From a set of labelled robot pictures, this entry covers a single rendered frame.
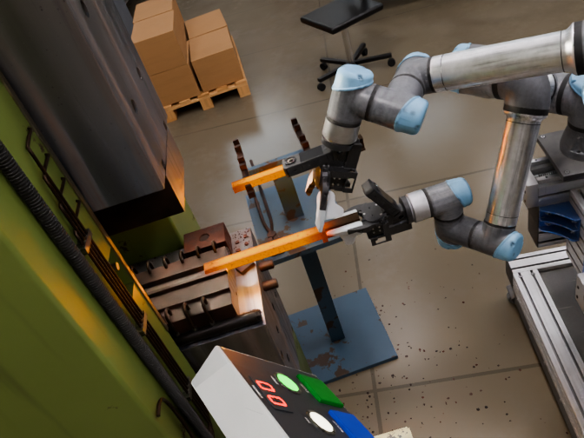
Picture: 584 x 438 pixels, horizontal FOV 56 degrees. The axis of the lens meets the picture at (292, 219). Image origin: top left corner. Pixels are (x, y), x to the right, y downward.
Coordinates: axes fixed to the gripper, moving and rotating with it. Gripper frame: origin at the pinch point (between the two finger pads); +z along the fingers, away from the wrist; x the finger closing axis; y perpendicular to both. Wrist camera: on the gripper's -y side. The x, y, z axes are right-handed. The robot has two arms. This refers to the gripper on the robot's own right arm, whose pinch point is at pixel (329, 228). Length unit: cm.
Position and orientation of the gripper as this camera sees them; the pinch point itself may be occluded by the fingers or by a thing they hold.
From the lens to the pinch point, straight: 136.6
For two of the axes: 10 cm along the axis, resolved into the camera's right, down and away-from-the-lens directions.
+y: 2.7, 7.3, 6.3
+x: -1.6, -6.1, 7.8
